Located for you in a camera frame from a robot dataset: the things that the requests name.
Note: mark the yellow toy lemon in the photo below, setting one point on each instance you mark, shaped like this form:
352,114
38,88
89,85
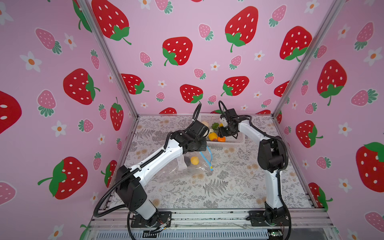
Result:
195,161

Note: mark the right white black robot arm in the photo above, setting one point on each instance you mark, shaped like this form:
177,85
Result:
272,158

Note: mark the white plastic basket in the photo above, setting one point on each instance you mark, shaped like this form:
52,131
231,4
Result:
230,141

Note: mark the right aluminium corner post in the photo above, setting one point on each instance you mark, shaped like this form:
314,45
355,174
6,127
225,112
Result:
327,22

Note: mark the left aluminium corner post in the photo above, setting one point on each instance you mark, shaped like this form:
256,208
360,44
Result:
90,17

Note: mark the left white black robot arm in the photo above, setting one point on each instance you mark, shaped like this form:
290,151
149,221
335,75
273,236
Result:
131,185

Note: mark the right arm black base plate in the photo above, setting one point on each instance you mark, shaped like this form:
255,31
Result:
259,219

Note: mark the aluminium front rail frame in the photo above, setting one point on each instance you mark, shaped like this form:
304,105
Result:
217,224

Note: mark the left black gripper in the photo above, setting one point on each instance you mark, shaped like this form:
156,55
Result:
203,147

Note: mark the aluminium corner post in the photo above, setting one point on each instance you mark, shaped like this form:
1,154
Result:
327,22
90,17

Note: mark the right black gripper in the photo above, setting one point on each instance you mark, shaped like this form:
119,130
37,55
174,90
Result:
222,132

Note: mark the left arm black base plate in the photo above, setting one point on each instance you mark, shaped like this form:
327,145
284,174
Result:
160,219

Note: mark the beige toy potato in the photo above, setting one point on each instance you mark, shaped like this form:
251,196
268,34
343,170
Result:
206,123

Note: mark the clear zip top bag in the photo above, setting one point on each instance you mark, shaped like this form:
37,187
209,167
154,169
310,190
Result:
177,169

